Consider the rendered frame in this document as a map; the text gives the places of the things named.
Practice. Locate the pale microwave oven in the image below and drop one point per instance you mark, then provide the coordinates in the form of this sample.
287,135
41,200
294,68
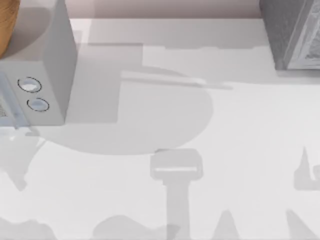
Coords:
53,75

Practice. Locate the smaller microwave knob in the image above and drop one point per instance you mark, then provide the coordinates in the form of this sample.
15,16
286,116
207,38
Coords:
38,104

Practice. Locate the larger microwave knob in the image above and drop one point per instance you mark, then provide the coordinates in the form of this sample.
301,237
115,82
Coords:
29,84

